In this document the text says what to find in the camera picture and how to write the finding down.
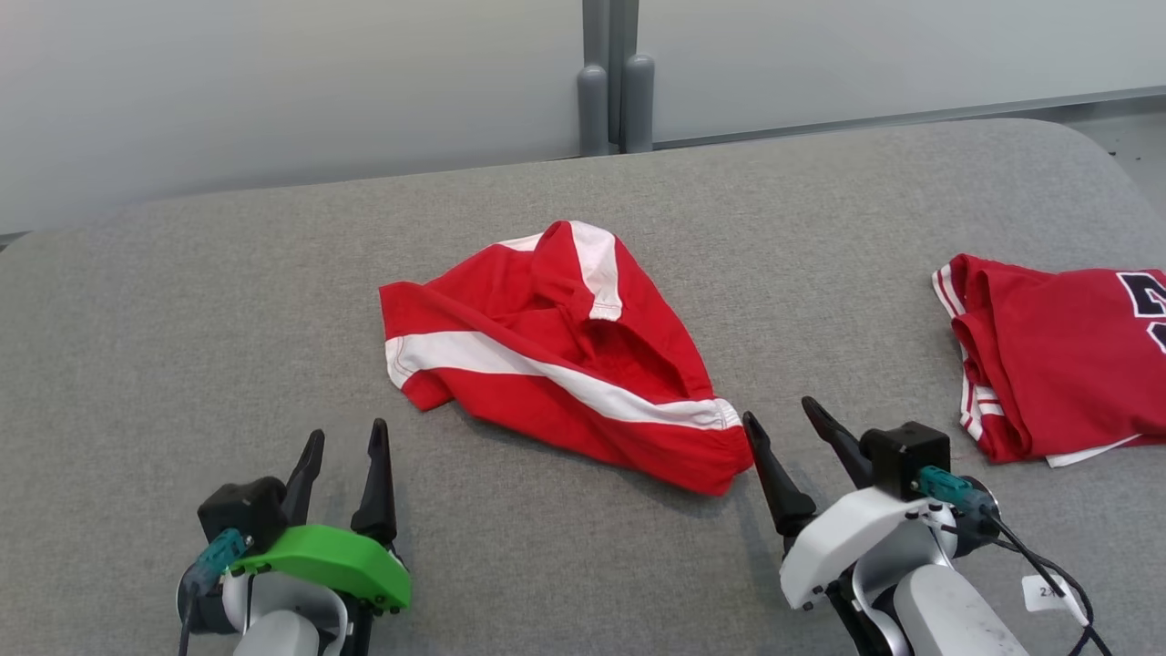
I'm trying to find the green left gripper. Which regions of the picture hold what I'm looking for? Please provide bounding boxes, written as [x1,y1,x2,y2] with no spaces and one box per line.
[228,418,413,613]

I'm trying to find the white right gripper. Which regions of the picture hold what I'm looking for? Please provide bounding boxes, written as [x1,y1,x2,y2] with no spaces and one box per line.
[742,395,957,611]

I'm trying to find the red jersey with white sleeves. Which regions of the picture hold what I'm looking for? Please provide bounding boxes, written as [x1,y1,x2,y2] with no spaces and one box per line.
[931,253,1166,468]

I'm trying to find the red shorts with white stripes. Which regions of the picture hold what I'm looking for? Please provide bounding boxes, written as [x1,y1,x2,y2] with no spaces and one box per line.
[379,220,755,497]

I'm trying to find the grey vertical partition profile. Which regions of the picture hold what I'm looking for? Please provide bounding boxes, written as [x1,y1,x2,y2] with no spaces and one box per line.
[583,0,639,151]

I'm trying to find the teal left cable connector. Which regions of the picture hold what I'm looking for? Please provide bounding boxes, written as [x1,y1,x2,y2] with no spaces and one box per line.
[187,528,251,589]

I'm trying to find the teal cable connector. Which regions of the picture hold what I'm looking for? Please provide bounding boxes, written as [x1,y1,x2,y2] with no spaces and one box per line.
[915,466,998,520]
[187,528,251,589]

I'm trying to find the teal right cable connector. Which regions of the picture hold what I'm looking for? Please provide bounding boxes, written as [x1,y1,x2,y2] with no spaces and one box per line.
[915,466,998,520]

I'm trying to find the black left camera cable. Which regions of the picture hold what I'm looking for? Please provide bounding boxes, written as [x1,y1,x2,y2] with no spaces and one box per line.
[178,574,197,656]

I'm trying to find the black camera cable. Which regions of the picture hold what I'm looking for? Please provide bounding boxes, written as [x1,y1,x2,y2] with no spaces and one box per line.
[178,574,197,656]
[984,515,1112,656]

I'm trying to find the black right camera cable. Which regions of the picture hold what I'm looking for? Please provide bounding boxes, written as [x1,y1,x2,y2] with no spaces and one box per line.
[984,515,1112,656]

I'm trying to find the white paper cable tag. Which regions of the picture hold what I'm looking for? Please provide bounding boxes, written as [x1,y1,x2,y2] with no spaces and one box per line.
[1020,574,1089,628]

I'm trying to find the grey rounded floor post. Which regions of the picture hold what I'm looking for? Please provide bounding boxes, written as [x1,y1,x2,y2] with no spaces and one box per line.
[577,64,609,158]
[622,53,656,154]

